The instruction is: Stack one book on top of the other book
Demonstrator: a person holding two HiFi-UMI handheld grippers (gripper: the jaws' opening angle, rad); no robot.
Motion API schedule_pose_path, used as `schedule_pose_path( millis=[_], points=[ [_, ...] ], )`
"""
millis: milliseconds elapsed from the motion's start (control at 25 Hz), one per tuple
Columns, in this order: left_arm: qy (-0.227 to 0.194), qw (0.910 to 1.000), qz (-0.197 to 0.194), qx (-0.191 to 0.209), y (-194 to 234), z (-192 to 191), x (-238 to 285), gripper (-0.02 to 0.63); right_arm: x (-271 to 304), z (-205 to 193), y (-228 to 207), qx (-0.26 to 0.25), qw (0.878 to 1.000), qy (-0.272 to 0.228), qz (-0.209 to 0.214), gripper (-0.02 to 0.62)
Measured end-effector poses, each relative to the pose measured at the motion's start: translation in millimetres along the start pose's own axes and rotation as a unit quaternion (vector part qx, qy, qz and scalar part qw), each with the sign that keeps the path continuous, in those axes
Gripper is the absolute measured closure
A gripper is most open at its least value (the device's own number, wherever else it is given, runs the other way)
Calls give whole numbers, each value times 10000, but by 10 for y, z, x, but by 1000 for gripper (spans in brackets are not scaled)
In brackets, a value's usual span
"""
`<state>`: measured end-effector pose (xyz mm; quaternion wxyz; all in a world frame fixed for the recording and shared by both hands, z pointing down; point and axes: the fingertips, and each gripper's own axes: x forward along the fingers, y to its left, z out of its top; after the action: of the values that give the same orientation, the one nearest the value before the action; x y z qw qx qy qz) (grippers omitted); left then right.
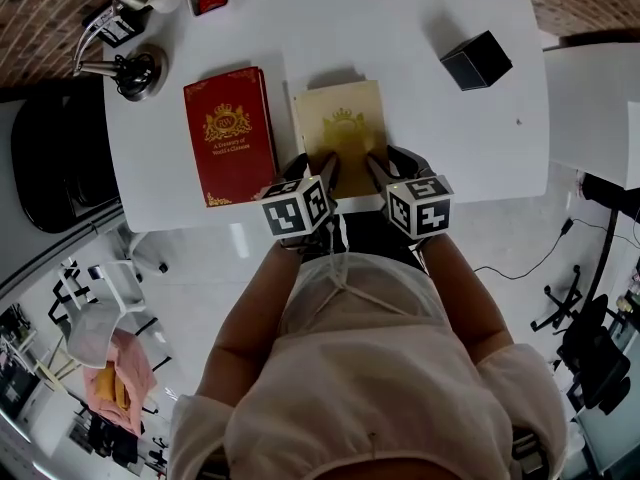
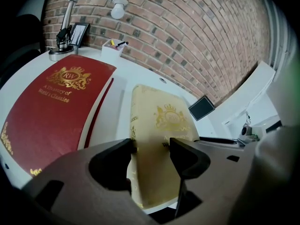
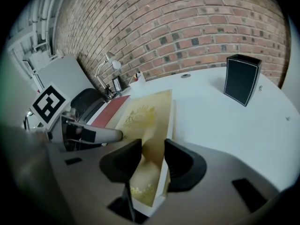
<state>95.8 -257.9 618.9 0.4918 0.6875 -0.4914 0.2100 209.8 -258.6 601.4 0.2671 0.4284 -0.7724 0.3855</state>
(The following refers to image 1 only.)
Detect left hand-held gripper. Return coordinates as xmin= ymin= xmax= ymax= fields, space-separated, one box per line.
xmin=258 ymin=152 xmax=341 ymax=250

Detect white cable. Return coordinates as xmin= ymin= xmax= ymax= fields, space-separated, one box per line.
xmin=319 ymin=215 xmax=406 ymax=319

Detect person's black shorts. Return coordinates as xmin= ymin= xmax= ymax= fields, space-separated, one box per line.
xmin=333 ymin=212 xmax=426 ymax=272

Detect person's white shirt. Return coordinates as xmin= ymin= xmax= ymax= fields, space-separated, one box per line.
xmin=169 ymin=252 xmax=571 ymax=480

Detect black mesh swivel chair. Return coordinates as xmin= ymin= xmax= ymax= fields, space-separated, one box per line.
xmin=529 ymin=265 xmax=634 ymax=414

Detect beige book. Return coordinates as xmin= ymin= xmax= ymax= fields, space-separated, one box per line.
xmin=292 ymin=80 xmax=389 ymax=200

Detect white desk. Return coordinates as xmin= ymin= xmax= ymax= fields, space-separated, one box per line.
xmin=102 ymin=0 xmax=551 ymax=234

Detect black picture frame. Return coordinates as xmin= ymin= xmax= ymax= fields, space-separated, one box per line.
xmin=82 ymin=3 xmax=147 ymax=50

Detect black floor cable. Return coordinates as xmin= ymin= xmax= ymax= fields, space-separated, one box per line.
xmin=472 ymin=217 xmax=619 ymax=280

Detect silver desk lamp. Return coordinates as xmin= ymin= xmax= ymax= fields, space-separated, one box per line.
xmin=72 ymin=0 xmax=182 ymax=103

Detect black square box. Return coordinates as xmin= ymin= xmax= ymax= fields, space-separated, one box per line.
xmin=439 ymin=30 xmax=514 ymax=89

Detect person's right forearm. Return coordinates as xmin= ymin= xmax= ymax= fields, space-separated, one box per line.
xmin=422 ymin=232 xmax=516 ymax=364

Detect white swivel chair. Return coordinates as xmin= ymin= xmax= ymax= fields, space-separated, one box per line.
xmin=47 ymin=260 xmax=161 ymax=369

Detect person's left forearm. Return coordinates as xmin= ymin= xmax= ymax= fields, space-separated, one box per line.
xmin=197 ymin=237 xmax=307 ymax=404

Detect black lamp cable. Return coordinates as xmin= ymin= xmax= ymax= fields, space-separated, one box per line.
xmin=113 ymin=51 xmax=157 ymax=98

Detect red book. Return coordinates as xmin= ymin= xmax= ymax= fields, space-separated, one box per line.
xmin=183 ymin=66 xmax=279 ymax=208

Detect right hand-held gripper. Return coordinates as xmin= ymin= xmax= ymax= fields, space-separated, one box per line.
xmin=368 ymin=145 xmax=454 ymax=250

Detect black office chair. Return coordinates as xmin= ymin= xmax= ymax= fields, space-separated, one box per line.
xmin=9 ymin=87 xmax=124 ymax=234

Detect pink cloth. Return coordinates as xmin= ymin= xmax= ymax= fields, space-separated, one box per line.
xmin=82 ymin=327 xmax=159 ymax=437

